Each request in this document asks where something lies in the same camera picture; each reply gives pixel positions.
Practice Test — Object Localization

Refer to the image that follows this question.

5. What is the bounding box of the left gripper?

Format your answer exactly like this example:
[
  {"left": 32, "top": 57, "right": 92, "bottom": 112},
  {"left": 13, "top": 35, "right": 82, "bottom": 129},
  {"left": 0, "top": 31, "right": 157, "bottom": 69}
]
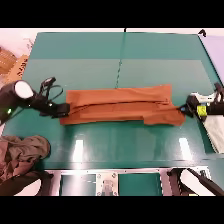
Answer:
[{"left": 49, "top": 102, "right": 72, "bottom": 119}]

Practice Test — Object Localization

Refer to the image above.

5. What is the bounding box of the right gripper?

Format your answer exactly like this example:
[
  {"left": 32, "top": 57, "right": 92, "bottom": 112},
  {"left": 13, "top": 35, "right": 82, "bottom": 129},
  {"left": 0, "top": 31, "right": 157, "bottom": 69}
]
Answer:
[{"left": 184, "top": 94, "right": 208, "bottom": 118}]

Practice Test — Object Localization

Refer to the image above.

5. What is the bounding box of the orange T-shirt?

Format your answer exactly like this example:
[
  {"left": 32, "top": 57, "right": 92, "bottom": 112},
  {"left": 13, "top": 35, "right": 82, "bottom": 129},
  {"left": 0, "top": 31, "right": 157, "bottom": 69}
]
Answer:
[{"left": 58, "top": 83, "right": 187, "bottom": 127}]

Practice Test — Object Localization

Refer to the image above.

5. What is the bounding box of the white garment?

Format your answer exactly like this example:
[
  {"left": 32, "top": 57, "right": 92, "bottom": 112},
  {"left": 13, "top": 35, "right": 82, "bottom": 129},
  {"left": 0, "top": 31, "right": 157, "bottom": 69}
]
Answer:
[{"left": 196, "top": 93, "right": 224, "bottom": 155}]

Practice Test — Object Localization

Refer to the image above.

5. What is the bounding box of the olive brown garment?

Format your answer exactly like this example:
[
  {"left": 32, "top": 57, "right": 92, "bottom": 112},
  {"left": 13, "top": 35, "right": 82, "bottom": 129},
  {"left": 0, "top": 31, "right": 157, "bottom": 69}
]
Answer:
[{"left": 0, "top": 134, "right": 52, "bottom": 185}]

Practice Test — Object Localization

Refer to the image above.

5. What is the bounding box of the brown cardboard box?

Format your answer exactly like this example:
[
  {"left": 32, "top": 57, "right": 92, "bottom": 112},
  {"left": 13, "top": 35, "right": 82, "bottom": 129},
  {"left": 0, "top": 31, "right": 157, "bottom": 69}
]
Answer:
[{"left": 0, "top": 46, "right": 30, "bottom": 84}]

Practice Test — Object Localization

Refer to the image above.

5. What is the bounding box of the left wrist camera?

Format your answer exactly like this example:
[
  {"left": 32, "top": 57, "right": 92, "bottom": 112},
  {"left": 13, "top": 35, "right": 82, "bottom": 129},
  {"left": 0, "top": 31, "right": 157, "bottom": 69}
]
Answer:
[{"left": 38, "top": 76, "right": 65, "bottom": 102}]

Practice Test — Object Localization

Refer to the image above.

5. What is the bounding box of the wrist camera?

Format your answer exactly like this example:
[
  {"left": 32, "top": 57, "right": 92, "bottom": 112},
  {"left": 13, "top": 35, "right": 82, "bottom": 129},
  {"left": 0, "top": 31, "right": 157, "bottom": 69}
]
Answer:
[
  {"left": 38, "top": 76, "right": 65, "bottom": 102},
  {"left": 212, "top": 81, "right": 224, "bottom": 104}
]

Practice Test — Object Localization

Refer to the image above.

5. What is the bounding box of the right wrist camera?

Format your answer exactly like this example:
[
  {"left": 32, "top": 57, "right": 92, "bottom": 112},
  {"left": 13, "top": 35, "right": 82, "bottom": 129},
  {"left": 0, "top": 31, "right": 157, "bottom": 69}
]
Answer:
[{"left": 212, "top": 81, "right": 224, "bottom": 104}]

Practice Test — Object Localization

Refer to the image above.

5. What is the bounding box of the silver frame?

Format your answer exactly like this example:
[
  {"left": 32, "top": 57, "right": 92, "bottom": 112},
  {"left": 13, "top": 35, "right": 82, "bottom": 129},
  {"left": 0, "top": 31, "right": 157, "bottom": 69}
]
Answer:
[{"left": 42, "top": 167, "right": 175, "bottom": 197}]

